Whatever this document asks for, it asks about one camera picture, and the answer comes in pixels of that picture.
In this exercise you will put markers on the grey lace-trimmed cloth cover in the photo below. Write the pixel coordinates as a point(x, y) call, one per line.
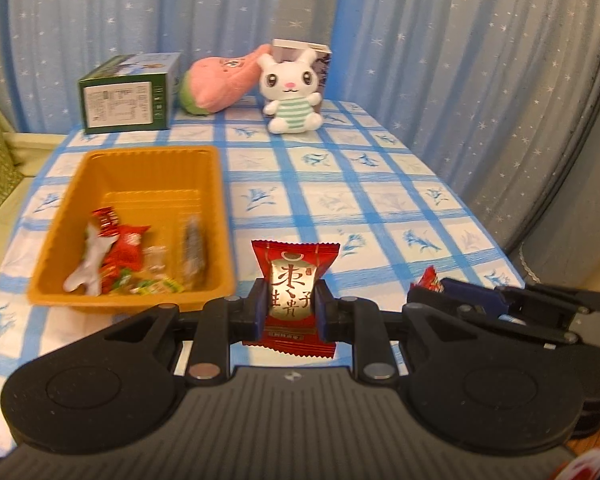
point(570, 260)

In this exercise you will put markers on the blue star curtain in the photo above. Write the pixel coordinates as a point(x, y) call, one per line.
point(455, 60)

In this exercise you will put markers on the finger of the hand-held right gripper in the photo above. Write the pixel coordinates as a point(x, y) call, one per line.
point(445, 301)
point(472, 292)

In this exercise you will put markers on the orange plastic tray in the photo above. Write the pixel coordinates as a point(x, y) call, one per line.
point(145, 180)

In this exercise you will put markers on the pale green sofa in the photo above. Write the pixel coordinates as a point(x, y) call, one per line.
point(30, 155)

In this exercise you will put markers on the pink peach plush toy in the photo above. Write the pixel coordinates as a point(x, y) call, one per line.
point(215, 82)

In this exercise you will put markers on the white rabbit plush toy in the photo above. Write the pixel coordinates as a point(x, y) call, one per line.
point(290, 110)

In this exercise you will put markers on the blue checked tablecloth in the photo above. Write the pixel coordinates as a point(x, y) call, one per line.
point(360, 200)

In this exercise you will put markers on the grey cardboard box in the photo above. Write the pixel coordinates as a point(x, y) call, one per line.
point(325, 67)

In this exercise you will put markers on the green cardboard box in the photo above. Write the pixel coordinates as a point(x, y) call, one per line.
point(125, 105)

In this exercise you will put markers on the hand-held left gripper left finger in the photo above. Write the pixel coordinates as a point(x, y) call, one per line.
point(256, 310)

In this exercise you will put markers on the person's printed clothing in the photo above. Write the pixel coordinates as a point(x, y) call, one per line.
point(592, 465)

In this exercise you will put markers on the yellow green snack packet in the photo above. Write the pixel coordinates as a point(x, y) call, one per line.
point(157, 286)

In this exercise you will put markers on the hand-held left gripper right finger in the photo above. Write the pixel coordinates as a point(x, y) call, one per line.
point(322, 310)

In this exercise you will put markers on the red gold-label snack packet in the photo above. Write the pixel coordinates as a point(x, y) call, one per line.
point(292, 285)

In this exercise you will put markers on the clear grey snack packet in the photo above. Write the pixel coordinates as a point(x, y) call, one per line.
point(193, 250)

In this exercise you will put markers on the plain red snack packet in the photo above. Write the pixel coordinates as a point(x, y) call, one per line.
point(128, 250)

